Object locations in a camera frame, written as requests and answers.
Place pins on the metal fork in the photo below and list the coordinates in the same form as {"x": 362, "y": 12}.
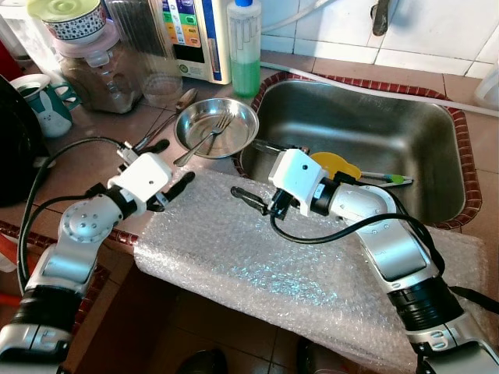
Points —
{"x": 204, "y": 140}

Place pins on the yellow plastic bowl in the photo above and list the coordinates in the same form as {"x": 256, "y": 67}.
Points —
{"x": 339, "y": 165}

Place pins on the translucent white brush stick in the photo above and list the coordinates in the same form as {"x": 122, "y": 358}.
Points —
{"x": 390, "y": 184}

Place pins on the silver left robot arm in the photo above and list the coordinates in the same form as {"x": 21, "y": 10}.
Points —
{"x": 78, "y": 230}

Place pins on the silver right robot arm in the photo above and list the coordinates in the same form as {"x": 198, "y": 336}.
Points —
{"x": 390, "y": 249}

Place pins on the round stainless steel bowl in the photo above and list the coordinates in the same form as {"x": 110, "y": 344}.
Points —
{"x": 234, "y": 117}

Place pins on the clear bubble wrap sheet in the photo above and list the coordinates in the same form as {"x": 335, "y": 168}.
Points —
{"x": 234, "y": 265}

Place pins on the pink-lidded jar with brown contents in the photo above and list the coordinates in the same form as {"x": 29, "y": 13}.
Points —
{"x": 97, "y": 82}

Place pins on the green dish soap bottle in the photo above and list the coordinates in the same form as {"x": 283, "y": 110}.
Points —
{"x": 244, "y": 54}

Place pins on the stainless steel sink basin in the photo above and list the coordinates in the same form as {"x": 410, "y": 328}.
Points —
{"x": 374, "y": 125}

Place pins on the tall clear storage jar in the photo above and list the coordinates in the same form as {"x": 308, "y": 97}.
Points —
{"x": 140, "y": 39}

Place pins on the white water purifier appliance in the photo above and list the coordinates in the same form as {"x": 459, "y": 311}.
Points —
{"x": 191, "y": 39}

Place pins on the teal and white mug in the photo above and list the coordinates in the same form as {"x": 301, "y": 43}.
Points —
{"x": 47, "y": 109}

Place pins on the large black appliance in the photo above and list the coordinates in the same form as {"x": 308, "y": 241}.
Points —
{"x": 15, "y": 148}

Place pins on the patterned tin with yellow lid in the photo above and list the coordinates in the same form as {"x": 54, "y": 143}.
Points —
{"x": 74, "y": 23}

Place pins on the black robot right foot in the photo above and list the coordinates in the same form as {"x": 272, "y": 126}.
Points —
{"x": 312, "y": 360}

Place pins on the black robot foot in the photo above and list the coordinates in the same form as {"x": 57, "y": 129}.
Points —
{"x": 201, "y": 362}
{"x": 312, "y": 360}

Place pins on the red plastic stool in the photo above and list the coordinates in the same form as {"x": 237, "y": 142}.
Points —
{"x": 6, "y": 253}

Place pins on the black robot left foot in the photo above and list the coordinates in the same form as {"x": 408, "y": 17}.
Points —
{"x": 201, "y": 362}

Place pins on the dark metal faucet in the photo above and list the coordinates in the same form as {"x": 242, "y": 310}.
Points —
{"x": 380, "y": 17}

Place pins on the black pen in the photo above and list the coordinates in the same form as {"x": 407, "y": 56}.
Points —
{"x": 474, "y": 299}

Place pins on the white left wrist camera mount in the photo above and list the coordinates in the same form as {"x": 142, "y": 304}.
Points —
{"x": 144, "y": 179}

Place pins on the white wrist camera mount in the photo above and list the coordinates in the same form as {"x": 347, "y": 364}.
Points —
{"x": 300, "y": 175}
{"x": 144, "y": 179}

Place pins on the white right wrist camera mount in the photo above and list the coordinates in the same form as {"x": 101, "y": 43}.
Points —
{"x": 300, "y": 175}

